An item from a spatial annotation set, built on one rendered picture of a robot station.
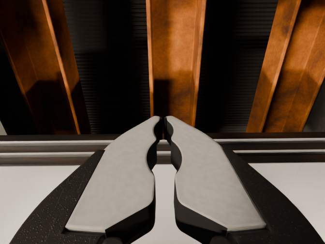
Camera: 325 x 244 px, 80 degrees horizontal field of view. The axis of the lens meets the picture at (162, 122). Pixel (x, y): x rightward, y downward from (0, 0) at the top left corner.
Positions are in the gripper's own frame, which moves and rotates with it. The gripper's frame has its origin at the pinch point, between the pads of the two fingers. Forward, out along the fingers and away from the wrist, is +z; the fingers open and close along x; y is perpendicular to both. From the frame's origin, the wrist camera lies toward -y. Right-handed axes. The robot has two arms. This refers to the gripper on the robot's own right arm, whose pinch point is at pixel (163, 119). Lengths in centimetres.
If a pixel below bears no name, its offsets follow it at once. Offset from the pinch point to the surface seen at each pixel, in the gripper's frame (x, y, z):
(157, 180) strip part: -0.6, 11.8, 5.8
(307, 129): 41, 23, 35
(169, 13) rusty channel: 1.3, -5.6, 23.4
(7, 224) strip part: -22.1, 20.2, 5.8
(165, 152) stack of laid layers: 0.3, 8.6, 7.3
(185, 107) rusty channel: 4.8, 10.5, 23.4
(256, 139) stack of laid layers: 11.7, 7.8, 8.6
